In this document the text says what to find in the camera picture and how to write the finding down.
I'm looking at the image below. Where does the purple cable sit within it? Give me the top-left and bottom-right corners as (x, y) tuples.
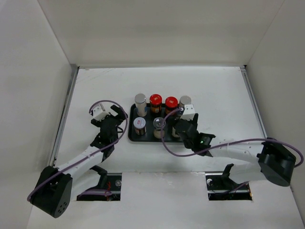
(161, 107), (305, 167)
(26, 100), (129, 202)

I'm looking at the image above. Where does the silver lid blue shaker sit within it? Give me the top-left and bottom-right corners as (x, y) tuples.
(134, 94), (147, 117)

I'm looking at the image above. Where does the red lid sauce jar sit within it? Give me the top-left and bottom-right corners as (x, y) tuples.
(165, 96), (178, 115)

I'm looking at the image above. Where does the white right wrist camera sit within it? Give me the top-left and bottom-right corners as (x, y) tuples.
(180, 104), (195, 121)

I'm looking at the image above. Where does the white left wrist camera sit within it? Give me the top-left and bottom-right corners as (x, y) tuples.
(91, 104), (108, 121)

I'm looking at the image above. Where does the black rectangular tray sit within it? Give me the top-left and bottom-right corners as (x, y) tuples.
(128, 103), (183, 143)

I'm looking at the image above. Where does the black cap white bottle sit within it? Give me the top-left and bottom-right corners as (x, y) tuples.
(172, 127), (180, 138)

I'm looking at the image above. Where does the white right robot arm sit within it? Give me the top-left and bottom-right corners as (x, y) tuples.
(173, 114), (296, 189)

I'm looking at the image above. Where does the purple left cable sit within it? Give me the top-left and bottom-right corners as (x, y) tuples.
(26, 100), (129, 202)

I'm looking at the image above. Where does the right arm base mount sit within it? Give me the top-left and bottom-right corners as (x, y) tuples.
(205, 164), (252, 201)

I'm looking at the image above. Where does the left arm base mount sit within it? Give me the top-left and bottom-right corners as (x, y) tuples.
(76, 166), (122, 201)

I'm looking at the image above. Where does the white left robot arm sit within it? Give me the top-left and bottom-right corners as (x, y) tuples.
(27, 100), (128, 218)

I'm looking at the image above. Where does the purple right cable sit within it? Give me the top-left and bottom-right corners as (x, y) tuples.
(161, 107), (305, 167)

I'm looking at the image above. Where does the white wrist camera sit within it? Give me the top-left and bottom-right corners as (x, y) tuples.
(180, 104), (195, 121)
(91, 104), (108, 121)

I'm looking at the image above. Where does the red lid chili jar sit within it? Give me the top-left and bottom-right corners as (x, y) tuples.
(150, 94), (163, 117)

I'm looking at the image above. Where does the clear lid salt grinder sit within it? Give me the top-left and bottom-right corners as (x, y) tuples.
(153, 117), (166, 139)

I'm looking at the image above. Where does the blue label spice shaker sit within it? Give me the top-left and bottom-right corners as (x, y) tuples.
(178, 95), (192, 108)

